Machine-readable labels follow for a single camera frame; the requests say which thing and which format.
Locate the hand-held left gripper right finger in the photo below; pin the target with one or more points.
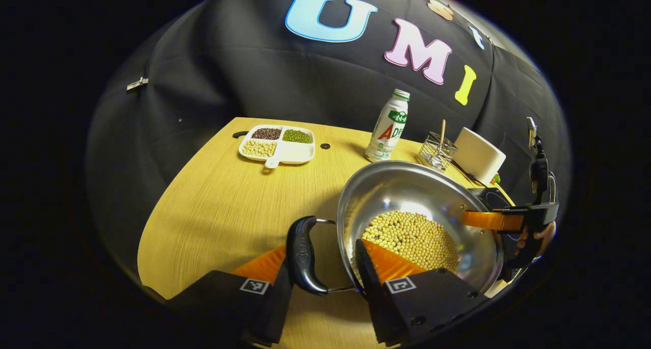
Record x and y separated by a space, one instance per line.
374 293

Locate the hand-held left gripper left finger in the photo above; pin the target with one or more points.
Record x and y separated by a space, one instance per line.
274 313

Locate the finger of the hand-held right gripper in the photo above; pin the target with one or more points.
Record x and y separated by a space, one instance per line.
488 221

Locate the black induction cooktop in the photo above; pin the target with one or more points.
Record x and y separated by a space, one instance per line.
496 199

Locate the stainless steel pot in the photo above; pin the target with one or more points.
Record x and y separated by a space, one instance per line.
407 186

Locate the pile of soybeans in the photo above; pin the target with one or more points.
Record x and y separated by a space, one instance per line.
412 237

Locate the white toaster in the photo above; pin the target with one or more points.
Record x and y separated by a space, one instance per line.
478 153

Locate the white drink bottle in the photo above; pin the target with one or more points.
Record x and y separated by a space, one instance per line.
389 127

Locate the white divided bean dish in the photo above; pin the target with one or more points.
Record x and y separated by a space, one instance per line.
277 145

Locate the black backdrop cloth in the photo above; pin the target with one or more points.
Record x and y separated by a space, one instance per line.
229 74

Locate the white backdrop clip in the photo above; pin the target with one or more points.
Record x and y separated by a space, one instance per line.
137 83

